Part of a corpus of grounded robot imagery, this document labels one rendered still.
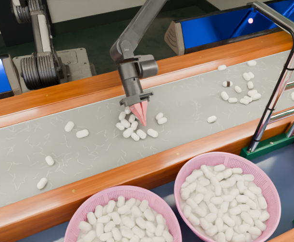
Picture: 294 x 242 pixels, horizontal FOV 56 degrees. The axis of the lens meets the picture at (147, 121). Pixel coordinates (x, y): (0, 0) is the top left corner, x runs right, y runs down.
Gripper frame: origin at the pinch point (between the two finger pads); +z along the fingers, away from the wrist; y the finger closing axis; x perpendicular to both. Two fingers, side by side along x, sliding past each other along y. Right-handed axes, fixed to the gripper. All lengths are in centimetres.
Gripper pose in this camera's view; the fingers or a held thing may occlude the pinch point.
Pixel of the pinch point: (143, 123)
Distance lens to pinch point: 88.7
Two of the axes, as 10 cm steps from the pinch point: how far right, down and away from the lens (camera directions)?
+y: 9.1, -2.8, 2.9
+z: 3.0, 9.5, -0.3
